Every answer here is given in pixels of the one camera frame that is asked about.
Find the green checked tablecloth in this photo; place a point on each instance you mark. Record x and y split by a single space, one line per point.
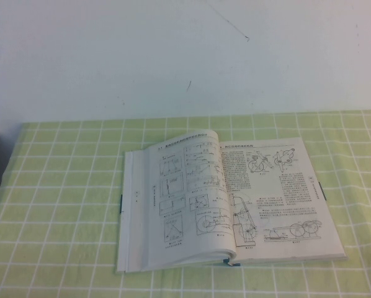
64 186

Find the book with diagrams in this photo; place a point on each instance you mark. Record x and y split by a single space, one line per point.
204 192

